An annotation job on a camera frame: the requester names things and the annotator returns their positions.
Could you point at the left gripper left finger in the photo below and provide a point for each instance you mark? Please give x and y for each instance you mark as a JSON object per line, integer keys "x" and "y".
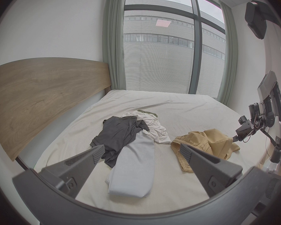
{"x": 75, "y": 170}

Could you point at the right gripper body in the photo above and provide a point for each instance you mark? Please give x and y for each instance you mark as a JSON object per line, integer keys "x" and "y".
{"x": 244, "y": 130}

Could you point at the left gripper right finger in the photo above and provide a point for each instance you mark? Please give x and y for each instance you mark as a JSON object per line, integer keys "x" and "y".
{"x": 210, "y": 172}

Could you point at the tan shorts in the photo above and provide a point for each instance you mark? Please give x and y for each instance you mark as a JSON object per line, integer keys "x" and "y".
{"x": 215, "y": 142}

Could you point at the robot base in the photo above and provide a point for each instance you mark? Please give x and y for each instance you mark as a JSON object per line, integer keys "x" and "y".
{"x": 271, "y": 166}

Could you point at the bed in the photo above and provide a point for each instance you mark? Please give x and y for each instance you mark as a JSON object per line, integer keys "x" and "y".
{"x": 178, "y": 106}

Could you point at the black T-shirt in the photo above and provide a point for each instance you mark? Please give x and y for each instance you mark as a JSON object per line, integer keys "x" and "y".
{"x": 119, "y": 137}

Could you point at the pale blue garment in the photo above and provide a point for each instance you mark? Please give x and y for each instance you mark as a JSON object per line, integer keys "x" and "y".
{"x": 133, "y": 170}

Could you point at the white garment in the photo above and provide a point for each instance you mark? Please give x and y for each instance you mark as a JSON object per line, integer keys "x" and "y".
{"x": 154, "y": 128}

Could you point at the green garment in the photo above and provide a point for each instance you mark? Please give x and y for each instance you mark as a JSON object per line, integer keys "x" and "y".
{"x": 147, "y": 112}

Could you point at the window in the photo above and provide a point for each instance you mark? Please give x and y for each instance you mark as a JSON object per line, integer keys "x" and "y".
{"x": 159, "y": 67}

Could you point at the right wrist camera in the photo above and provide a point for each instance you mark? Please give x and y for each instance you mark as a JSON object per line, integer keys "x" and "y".
{"x": 242, "y": 120}

